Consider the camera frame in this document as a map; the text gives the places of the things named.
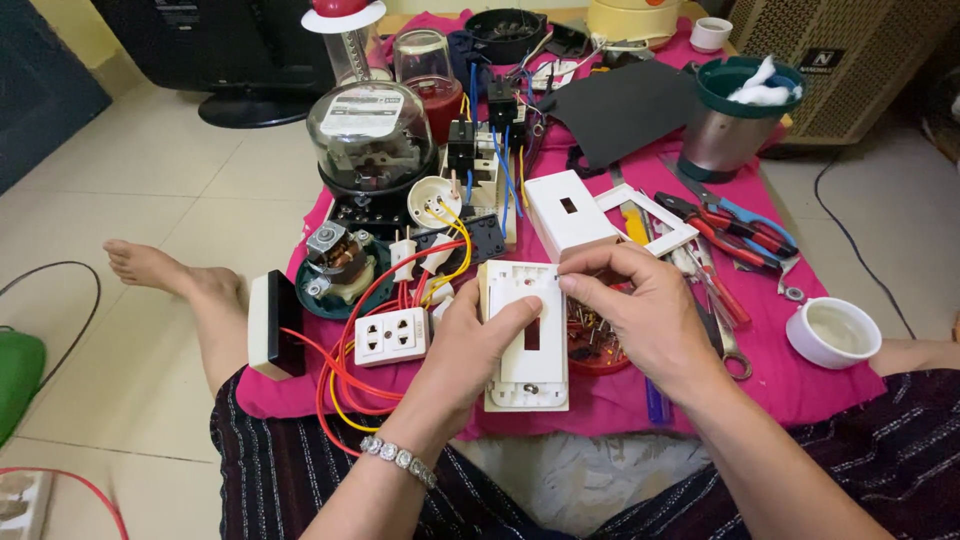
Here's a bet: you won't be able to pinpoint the person's left hand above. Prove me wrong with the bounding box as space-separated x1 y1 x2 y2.
375 279 545 470

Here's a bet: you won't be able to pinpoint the person's right hand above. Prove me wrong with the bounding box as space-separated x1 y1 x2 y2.
558 241 732 410

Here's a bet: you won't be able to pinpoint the white switch cover plate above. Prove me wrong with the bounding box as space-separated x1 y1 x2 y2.
477 260 570 413

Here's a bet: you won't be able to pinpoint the red bowl of screws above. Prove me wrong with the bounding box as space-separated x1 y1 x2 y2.
566 283 636 377

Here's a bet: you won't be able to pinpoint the blue pen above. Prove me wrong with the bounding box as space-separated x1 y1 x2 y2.
645 375 674 426

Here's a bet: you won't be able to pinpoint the steel wrench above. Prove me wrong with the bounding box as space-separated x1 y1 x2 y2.
693 296 754 382

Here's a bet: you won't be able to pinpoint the yellow utility knife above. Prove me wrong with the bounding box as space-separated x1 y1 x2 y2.
608 165 651 247

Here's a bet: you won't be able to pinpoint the white two-pin plug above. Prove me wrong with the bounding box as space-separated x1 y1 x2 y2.
389 228 418 285

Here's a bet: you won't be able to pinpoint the black terminal plate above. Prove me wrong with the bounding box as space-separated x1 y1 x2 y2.
411 213 508 277

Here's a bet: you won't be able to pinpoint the pink cloth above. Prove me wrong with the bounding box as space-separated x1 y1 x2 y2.
234 9 888 442

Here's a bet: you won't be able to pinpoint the electric motor on green base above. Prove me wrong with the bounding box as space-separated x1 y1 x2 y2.
294 220 396 321

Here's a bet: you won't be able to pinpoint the white fluffy rug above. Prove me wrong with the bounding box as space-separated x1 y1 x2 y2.
448 429 712 539

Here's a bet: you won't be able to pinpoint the white round lamp holder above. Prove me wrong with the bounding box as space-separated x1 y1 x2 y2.
407 175 464 231

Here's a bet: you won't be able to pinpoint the white ceramic cup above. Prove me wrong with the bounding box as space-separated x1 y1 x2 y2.
785 297 884 371

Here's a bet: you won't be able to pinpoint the black and white box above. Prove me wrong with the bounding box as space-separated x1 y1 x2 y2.
247 270 307 382

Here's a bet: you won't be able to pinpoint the dark striped trousers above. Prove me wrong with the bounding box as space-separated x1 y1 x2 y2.
209 366 960 540

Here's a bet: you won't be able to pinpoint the steel jar with green rim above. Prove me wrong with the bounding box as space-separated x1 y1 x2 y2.
678 56 806 184

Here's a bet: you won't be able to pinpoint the white board with black relays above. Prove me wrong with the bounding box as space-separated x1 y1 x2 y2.
441 73 531 252

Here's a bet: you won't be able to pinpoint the black sheet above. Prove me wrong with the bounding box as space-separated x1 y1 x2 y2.
549 60 700 171

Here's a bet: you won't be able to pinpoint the glass domed electric meter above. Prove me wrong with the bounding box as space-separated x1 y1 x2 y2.
306 80 441 200

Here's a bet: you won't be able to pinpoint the white cotton wad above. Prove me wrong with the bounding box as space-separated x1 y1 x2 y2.
725 54 804 107

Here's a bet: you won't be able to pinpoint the person's left leg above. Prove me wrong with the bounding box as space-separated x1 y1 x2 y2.
102 239 251 400

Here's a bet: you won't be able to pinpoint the person's leg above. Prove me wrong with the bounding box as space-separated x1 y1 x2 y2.
102 239 251 400
868 311 960 378

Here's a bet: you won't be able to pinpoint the person's right leg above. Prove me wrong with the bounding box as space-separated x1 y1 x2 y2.
868 311 960 378

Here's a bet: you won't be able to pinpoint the small white cup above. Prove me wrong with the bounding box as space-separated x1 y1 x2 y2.
690 16 735 54

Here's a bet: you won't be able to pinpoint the clear blender cup red base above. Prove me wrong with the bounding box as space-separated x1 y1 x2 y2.
392 28 465 145

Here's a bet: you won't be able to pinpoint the cream yellow appliance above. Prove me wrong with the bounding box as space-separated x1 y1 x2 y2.
585 0 685 48

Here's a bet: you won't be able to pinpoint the black round bowl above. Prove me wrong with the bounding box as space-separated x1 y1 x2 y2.
463 8 549 66

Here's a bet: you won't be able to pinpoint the beige speaker cabinet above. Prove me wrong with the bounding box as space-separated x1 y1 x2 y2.
726 0 960 147

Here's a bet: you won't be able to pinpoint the clear blender jar red cap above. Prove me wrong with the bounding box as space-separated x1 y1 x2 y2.
300 0 393 87

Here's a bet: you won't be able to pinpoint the black television with stand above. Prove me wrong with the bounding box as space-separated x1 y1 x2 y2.
90 0 336 130

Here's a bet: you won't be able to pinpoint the green plastic object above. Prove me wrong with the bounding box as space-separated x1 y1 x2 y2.
0 325 48 449

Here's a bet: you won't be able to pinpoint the white power strip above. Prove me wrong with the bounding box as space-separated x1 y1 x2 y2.
0 468 55 540

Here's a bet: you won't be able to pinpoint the dark blue mat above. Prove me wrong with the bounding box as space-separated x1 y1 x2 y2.
0 0 114 198

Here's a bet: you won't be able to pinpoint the white double wall socket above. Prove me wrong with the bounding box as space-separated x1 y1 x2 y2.
354 306 432 368

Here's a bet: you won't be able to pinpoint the red handled screwdriver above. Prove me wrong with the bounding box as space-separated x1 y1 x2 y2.
684 243 753 331

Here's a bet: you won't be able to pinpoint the white rectangular plastic frame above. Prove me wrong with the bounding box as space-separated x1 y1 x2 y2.
594 182 700 258

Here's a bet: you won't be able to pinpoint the silver crystal bracelet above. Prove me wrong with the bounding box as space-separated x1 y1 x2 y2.
360 435 439 490

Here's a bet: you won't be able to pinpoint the red handled pliers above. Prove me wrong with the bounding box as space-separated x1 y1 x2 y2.
654 191 798 272

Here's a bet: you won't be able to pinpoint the red wires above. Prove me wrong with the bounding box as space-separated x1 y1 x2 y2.
281 238 468 459

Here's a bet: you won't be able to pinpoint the white slotted switch box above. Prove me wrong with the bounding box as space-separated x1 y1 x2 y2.
523 169 621 264

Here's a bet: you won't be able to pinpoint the blue handled pliers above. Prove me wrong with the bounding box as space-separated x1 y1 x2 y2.
660 153 798 258

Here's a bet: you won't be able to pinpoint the yellow wires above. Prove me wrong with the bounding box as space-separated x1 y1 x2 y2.
328 198 474 434

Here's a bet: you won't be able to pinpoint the blue wires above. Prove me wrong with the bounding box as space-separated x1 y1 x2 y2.
465 61 537 237

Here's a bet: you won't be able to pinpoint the black cable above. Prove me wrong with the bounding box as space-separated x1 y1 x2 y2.
0 260 103 393
813 152 918 340

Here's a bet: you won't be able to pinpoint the red cable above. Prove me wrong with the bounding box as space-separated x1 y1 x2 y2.
0 465 130 540

